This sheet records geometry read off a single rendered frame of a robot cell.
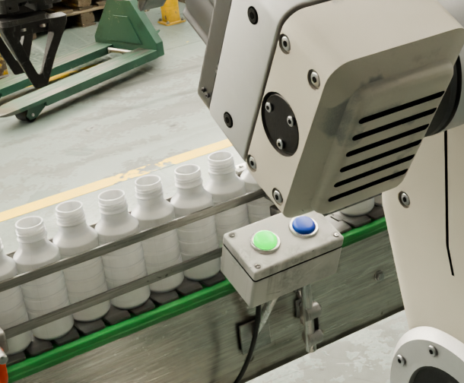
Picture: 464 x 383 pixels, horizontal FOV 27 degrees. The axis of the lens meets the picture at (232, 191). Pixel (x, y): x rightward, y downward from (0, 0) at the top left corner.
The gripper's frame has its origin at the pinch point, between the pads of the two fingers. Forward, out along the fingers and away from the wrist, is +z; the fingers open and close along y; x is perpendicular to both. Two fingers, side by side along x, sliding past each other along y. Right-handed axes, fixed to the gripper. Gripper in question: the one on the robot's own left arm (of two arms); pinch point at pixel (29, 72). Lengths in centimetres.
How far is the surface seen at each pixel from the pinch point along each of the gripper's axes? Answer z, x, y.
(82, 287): 34.3, 5.3, -12.2
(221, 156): 24.0, 30.6, -16.3
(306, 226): 28.0, 31.3, 3.3
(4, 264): 27.4, -4.2, -12.5
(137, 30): 120, 200, -423
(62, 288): 33.2, 2.5, -11.9
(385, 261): 47, 54, -9
